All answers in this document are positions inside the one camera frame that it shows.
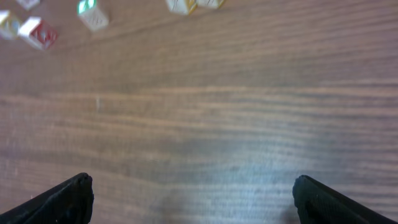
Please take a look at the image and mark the green 4 wooden block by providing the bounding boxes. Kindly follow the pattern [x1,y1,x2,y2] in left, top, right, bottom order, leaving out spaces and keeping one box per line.
[76,0,109,32]

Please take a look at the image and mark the plain globe wooden block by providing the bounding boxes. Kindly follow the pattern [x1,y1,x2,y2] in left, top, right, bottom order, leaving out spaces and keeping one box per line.
[1,10,22,40]

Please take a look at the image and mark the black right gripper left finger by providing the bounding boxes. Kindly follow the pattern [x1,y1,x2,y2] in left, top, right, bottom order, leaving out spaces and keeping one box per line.
[1,172,94,224]

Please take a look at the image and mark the blue D wooden block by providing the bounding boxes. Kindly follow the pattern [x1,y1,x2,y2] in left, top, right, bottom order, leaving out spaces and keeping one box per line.
[18,17,58,50]

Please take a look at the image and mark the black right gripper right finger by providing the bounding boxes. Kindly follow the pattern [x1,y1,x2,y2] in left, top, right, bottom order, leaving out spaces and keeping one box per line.
[292,175,397,224]

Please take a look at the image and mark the yellow anchor wooden block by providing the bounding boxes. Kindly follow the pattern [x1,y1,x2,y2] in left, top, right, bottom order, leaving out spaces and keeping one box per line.
[197,0,225,9]

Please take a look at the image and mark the yellow G wooden block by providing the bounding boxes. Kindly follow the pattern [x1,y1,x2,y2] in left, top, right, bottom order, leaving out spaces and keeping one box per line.
[165,0,198,15]

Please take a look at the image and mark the yellow-edged wooden block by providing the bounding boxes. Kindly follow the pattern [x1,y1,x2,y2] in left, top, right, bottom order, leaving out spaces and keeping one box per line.
[16,0,40,11]

